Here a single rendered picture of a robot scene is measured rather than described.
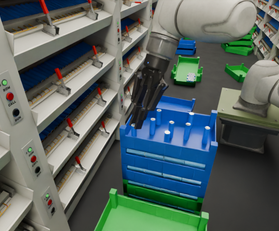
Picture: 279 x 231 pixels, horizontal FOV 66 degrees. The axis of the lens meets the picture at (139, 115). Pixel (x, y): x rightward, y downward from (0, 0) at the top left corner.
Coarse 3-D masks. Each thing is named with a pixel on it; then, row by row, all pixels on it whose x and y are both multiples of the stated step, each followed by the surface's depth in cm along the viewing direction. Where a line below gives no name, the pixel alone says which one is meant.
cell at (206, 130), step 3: (207, 126) 70; (204, 129) 71; (207, 129) 70; (204, 132) 71; (207, 132) 70; (204, 135) 71; (207, 135) 71; (204, 138) 72; (207, 138) 72; (204, 141) 72; (207, 141) 73
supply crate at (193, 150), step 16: (176, 112) 82; (128, 128) 77; (144, 128) 80; (160, 128) 80; (176, 128) 80; (192, 128) 80; (128, 144) 71; (144, 144) 69; (160, 144) 67; (176, 144) 65; (192, 144) 73; (208, 144) 73; (192, 160) 66; (208, 160) 65
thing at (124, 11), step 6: (120, 0) 101; (132, 0) 132; (138, 0) 138; (144, 0) 145; (120, 6) 103; (126, 6) 116; (132, 6) 121; (138, 6) 133; (144, 6) 149; (120, 12) 105; (126, 12) 115; (132, 12) 126; (120, 18) 110
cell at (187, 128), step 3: (186, 123) 72; (189, 123) 72; (186, 126) 72; (189, 126) 72; (186, 129) 72; (189, 129) 72; (186, 132) 73; (189, 132) 73; (186, 135) 74; (183, 138) 75; (186, 138) 74
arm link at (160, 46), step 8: (152, 40) 61; (160, 40) 60; (168, 40) 60; (176, 40) 61; (152, 48) 61; (160, 48) 60; (168, 48) 60; (176, 48) 63; (160, 56) 62; (168, 56) 61
